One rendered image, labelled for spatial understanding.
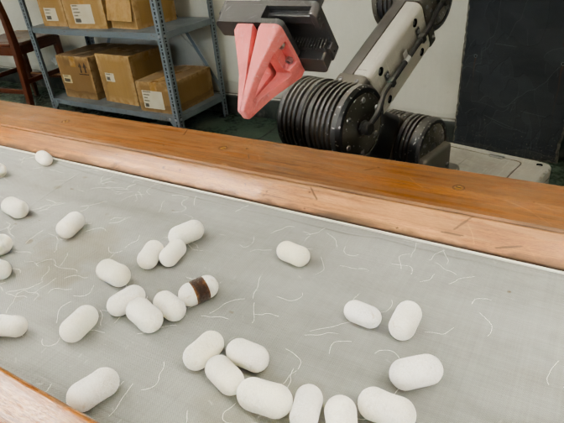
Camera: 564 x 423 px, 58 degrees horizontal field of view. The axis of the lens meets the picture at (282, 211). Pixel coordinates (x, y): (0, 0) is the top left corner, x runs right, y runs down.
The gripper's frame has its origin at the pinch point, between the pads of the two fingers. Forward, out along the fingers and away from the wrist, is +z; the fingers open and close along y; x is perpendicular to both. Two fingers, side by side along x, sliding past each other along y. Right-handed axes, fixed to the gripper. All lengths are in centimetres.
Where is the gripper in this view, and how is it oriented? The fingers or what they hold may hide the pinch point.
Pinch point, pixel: (247, 107)
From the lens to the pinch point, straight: 46.8
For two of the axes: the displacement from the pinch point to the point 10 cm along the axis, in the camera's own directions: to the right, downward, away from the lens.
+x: 3.7, 3.7, 8.5
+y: 8.6, 2.0, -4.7
